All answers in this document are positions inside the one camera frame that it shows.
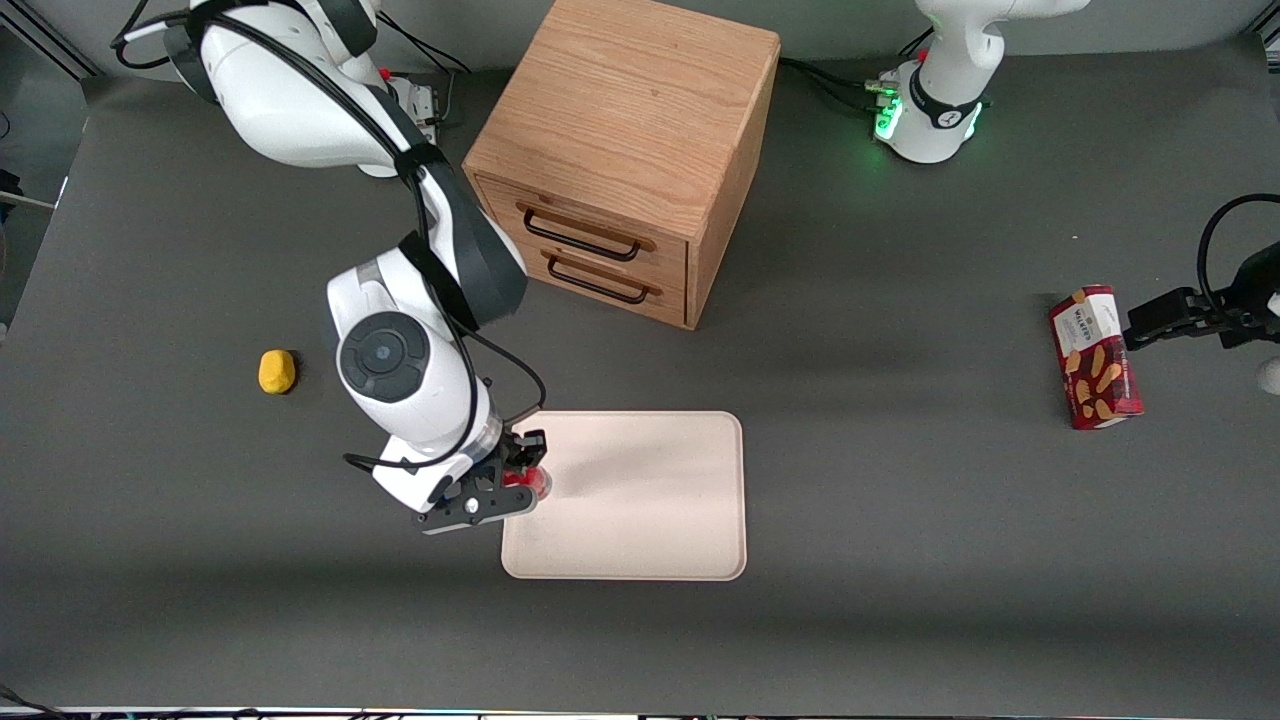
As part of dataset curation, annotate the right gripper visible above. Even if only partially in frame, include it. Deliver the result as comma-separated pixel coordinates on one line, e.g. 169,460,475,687
375,429,550,514

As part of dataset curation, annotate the black metal drawer handle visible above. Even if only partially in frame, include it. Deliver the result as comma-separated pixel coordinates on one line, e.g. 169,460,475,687
516,200,658,263
541,250,663,305

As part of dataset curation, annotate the wooden drawer front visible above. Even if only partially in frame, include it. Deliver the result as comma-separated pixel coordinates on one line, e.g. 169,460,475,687
515,245,691,329
474,176,691,287

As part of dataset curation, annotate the beige rectangular tray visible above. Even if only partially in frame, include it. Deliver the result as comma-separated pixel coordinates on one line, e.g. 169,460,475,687
500,410,749,582

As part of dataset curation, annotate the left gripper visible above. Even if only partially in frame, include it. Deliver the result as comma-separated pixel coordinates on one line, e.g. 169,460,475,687
1124,245,1280,393

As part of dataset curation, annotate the wooden drawer cabinet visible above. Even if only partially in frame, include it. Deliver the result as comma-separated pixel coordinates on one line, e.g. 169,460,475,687
462,0,782,331

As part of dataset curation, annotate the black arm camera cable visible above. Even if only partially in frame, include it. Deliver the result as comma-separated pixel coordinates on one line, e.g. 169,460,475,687
110,0,548,473
1196,194,1280,303

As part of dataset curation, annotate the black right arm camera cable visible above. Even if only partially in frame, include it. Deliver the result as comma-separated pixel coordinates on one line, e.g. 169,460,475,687
110,0,548,473

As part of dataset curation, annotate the red coke bottle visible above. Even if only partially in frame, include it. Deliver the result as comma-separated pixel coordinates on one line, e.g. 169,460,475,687
503,465,552,503

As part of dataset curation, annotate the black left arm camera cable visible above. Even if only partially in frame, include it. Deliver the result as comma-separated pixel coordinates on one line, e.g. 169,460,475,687
1196,194,1280,303

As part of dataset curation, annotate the red shortbread cookie box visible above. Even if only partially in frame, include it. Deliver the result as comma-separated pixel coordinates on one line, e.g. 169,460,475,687
1049,284,1145,432

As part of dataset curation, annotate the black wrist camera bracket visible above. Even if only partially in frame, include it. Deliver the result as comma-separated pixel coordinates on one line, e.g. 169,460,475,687
1213,243,1280,351
413,462,541,537

